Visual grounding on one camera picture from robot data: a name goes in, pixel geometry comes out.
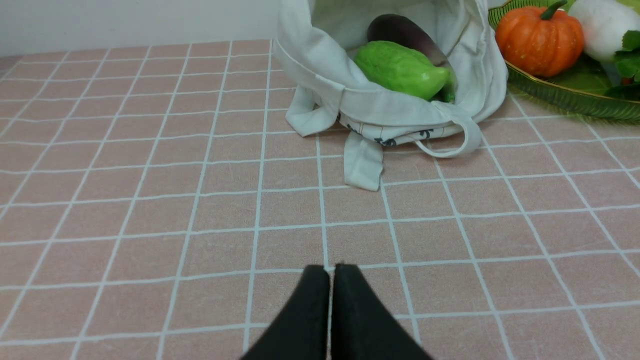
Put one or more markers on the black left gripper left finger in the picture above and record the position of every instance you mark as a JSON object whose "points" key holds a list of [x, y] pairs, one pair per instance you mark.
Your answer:
{"points": [[299, 331]]}

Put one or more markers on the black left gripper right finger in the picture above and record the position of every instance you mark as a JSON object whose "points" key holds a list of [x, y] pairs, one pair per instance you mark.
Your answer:
{"points": [[361, 326]]}

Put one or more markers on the green chayote vegetable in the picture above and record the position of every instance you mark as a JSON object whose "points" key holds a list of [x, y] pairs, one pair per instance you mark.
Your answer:
{"points": [[401, 69]]}

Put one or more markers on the white cloth tote bag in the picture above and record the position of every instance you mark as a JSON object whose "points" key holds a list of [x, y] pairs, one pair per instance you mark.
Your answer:
{"points": [[315, 42]]}

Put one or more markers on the pink checkered tablecloth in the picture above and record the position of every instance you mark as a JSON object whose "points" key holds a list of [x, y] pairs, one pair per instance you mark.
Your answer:
{"points": [[155, 204]]}

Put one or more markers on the purple eggplant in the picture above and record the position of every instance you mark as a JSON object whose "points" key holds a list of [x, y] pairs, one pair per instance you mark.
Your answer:
{"points": [[399, 29]]}

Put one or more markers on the orange pumpkin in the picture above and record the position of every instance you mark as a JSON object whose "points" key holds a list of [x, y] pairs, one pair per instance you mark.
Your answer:
{"points": [[542, 41]]}

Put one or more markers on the white radish with leaves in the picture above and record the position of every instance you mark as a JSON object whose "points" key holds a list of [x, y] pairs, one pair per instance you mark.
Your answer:
{"points": [[611, 32]]}

